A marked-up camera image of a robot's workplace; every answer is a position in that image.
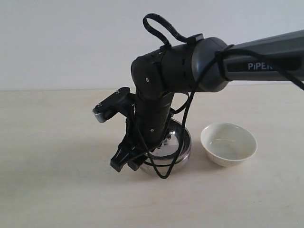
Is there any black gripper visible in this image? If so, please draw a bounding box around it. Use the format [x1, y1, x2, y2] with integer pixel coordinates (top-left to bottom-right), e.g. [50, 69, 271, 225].
[110, 91, 174, 172]

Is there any smooth steel bowl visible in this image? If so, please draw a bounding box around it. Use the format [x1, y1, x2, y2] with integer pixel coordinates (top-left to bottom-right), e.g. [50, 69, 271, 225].
[140, 153, 191, 176]

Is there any dimpled steel bowl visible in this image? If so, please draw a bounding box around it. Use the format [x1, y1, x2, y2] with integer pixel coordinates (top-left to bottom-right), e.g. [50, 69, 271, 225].
[151, 119, 192, 158]

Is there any white ceramic bowl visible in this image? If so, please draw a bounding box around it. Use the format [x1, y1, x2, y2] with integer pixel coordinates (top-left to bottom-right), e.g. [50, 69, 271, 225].
[200, 123, 257, 167]

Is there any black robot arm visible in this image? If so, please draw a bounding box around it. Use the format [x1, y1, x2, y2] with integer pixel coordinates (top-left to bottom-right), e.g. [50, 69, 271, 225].
[109, 31, 304, 171]

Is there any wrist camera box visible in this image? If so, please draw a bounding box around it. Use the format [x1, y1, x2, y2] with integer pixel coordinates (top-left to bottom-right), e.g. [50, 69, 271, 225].
[92, 87, 135, 123]

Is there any black cable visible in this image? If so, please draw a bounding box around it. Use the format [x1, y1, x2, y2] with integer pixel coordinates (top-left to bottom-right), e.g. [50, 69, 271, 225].
[125, 13, 304, 179]

